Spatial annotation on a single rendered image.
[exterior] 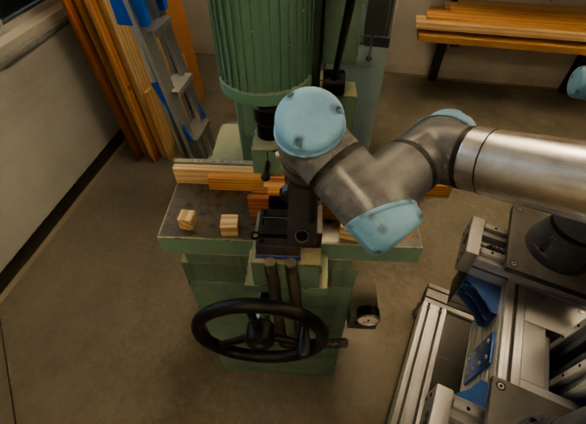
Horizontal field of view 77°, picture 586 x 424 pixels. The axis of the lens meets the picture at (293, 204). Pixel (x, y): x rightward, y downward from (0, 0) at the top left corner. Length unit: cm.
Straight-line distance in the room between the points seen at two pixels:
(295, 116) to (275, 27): 26
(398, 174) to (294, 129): 12
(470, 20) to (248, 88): 223
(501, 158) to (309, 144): 19
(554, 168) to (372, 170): 16
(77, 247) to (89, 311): 40
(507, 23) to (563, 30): 32
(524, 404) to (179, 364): 126
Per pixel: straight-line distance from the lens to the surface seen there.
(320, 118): 38
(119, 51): 220
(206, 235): 87
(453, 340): 159
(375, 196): 38
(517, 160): 43
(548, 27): 291
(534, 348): 106
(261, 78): 66
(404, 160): 42
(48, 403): 187
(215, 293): 107
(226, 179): 92
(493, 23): 281
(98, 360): 185
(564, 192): 41
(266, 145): 80
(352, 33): 90
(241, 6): 62
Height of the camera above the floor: 158
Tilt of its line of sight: 48 degrees down
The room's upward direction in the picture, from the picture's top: straight up
